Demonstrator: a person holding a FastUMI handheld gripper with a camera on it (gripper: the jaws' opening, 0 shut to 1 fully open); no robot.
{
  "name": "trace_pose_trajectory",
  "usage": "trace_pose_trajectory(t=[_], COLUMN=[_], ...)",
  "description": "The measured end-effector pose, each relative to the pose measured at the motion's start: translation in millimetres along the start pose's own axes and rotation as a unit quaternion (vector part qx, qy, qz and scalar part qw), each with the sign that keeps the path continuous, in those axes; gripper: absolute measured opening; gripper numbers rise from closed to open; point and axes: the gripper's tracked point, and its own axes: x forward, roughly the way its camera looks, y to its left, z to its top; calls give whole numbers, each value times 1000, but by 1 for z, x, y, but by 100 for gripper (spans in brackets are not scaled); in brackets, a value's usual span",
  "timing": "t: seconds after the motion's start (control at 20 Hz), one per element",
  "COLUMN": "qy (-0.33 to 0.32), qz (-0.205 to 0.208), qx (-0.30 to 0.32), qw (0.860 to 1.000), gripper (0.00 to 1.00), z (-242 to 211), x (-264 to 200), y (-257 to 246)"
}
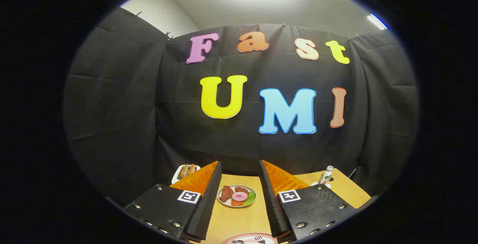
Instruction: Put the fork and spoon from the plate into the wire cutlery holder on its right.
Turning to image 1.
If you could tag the white toaster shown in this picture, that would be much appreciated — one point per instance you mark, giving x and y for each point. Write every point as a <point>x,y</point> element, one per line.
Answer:
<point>176,178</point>

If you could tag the red tomato slice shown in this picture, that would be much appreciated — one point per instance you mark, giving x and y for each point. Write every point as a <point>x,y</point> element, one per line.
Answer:
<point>236,203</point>

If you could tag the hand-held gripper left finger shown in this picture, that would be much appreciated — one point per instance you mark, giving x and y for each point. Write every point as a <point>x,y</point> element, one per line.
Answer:
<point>203,214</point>

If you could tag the brown meat piece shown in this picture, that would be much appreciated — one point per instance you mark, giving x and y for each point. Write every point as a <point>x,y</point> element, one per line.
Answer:
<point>241,190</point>
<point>225,194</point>

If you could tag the pink plate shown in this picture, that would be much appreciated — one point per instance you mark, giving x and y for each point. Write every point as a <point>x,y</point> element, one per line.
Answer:
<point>248,238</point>

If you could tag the green lettuce leaf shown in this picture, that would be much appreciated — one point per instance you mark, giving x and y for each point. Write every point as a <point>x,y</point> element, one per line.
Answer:
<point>251,197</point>

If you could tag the grey plate of food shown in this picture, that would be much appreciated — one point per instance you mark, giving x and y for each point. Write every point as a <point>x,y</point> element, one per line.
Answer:
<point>224,203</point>

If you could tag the small ceiling light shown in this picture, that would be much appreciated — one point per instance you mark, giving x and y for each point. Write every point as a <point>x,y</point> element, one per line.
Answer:
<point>377,21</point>

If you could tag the pink ham slice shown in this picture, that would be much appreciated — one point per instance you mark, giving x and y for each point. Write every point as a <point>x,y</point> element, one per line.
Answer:
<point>239,197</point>

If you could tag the white bottle with green label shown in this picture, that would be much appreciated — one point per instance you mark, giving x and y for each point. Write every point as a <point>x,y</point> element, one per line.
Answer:
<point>326,175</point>

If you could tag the white coaster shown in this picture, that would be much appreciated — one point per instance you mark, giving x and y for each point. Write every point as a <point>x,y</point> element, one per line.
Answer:
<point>315,184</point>

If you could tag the black backdrop cloth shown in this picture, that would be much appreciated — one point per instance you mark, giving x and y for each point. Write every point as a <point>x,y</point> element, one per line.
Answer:
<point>123,105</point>

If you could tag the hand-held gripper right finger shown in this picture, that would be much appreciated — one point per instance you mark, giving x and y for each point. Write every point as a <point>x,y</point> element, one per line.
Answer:
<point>272,214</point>

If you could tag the toast slice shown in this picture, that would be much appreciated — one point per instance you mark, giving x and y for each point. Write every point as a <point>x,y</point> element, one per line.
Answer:
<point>192,169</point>
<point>184,171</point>

